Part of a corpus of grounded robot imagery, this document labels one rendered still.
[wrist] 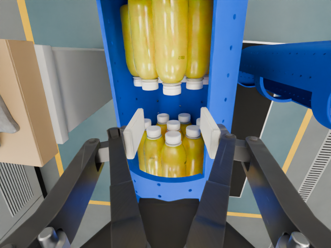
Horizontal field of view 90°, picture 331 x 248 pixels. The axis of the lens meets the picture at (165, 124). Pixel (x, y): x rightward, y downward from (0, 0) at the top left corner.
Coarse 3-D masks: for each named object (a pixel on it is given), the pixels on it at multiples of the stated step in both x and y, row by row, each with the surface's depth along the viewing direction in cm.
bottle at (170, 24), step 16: (160, 0) 27; (176, 0) 27; (160, 16) 28; (176, 16) 28; (160, 32) 29; (176, 32) 29; (160, 48) 30; (176, 48) 30; (160, 64) 31; (176, 64) 31; (176, 80) 33
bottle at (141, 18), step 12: (132, 0) 31; (144, 0) 30; (132, 12) 32; (144, 12) 31; (132, 24) 33; (144, 24) 32; (132, 36) 34; (144, 36) 33; (132, 48) 36; (144, 48) 34; (144, 60) 34; (144, 72) 36; (156, 72) 36
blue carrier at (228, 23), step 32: (96, 0) 31; (224, 0) 23; (224, 32) 25; (224, 64) 27; (128, 96) 46; (160, 96) 54; (192, 96) 53; (224, 96) 29; (128, 160) 41; (160, 192) 35; (192, 192) 35
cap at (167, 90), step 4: (164, 88) 35; (168, 88) 34; (172, 88) 34; (176, 88) 34; (180, 88) 35; (164, 92) 35; (168, 92) 34; (172, 92) 34; (176, 92) 34; (180, 92) 35
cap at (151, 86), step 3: (144, 84) 38; (147, 84) 38; (150, 84) 38; (153, 84) 38; (156, 84) 38; (144, 87) 38; (147, 87) 38; (150, 87) 38; (153, 87) 38; (156, 87) 39; (147, 90) 38; (150, 90) 38
